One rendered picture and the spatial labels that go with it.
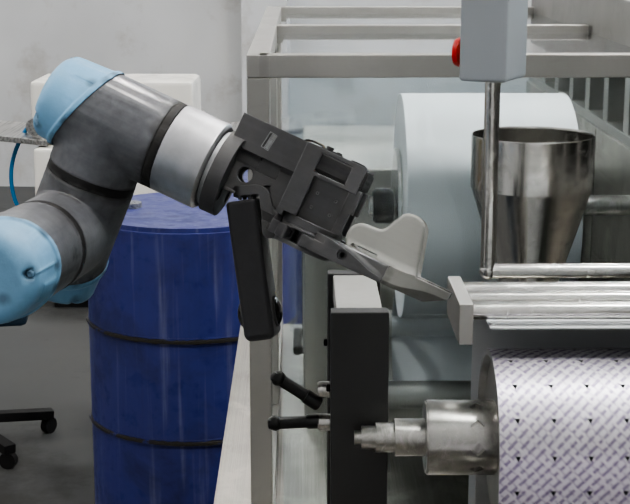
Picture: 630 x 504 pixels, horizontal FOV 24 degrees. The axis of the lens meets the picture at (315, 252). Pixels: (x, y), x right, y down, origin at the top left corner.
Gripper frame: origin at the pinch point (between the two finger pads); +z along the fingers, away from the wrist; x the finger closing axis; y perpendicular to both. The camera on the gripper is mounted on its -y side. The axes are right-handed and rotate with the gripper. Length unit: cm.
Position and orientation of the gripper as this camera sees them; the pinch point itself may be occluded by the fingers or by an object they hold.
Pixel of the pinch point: (430, 297)
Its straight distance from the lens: 116.7
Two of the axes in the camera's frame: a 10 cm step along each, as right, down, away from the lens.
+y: 4.2, -9.1, -0.4
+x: 1.2, 0.1, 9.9
